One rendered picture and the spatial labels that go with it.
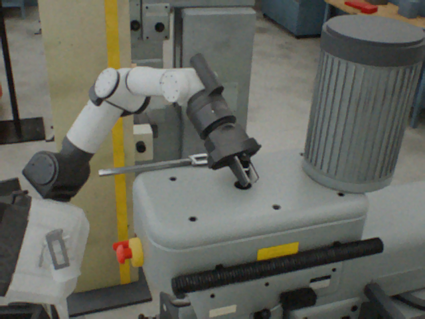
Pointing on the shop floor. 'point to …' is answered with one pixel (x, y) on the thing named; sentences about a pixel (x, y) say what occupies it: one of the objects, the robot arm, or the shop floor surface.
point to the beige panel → (93, 190)
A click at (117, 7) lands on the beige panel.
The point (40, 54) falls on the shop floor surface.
